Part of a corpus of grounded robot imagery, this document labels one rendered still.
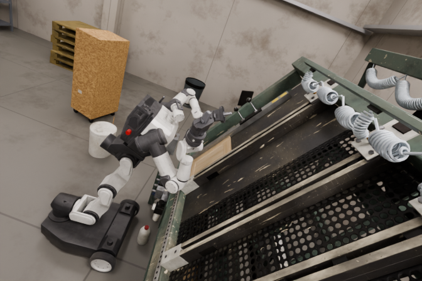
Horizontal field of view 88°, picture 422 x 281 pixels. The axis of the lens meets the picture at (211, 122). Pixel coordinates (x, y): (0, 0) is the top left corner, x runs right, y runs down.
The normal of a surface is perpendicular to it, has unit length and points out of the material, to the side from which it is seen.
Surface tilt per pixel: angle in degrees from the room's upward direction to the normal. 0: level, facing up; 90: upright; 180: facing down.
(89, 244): 0
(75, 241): 0
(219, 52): 90
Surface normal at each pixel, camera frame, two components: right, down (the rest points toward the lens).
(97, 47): -0.40, 0.29
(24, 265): 0.34, -0.83
